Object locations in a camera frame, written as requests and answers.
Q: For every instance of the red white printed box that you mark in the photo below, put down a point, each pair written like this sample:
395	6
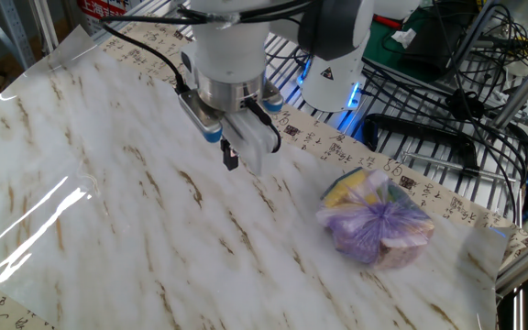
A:
101	11

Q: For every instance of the beige calligraphy print paper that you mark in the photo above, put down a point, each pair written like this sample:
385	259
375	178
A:
429	192

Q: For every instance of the white metal post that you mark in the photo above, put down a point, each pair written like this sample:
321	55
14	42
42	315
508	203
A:
44	23

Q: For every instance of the slanted aluminium profile post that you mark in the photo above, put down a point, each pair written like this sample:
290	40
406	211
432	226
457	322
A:
525	87

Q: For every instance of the white paper scrap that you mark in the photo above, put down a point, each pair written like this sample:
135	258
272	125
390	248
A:
403	38

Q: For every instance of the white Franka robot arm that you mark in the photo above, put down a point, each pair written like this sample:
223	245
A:
227	50

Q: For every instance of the purple plastic bag of sponges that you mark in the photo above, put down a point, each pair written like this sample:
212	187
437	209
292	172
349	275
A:
374	220

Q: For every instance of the black power adapter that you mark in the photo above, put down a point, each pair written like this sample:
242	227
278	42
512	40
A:
465	104

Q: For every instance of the grey perforated steel upright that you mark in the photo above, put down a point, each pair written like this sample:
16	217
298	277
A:
14	32

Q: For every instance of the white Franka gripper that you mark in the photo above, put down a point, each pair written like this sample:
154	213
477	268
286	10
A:
250	137

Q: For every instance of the thin metal rod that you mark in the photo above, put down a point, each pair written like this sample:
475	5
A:
452	165

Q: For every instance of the glossy marble pattern sheet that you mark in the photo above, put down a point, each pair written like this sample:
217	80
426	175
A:
154	206

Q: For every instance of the silver wrist camera blue cap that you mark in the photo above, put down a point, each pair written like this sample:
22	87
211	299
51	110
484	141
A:
197	114

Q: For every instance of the red pen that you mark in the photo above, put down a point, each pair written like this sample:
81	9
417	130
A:
390	22

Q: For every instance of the black curved clamp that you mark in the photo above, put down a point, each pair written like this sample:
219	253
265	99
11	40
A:
410	128

